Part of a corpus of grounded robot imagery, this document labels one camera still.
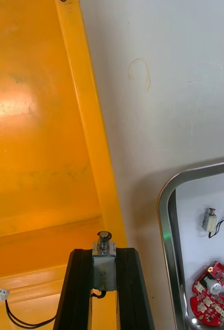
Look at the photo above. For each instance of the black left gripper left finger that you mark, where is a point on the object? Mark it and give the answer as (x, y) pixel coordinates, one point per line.
(77, 291)

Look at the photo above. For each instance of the yellow-orange plastic bin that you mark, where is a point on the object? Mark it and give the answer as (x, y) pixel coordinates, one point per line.
(39, 154)

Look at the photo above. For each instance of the white sheet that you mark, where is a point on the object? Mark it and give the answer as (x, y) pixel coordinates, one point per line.
(207, 252)

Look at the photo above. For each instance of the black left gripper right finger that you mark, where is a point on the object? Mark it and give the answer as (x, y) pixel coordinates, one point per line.
(132, 291)

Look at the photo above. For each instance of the round red circuit board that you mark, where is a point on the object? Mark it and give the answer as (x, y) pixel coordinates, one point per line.
(212, 299)

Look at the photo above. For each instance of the steel tray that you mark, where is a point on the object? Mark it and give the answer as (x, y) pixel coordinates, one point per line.
(168, 232)

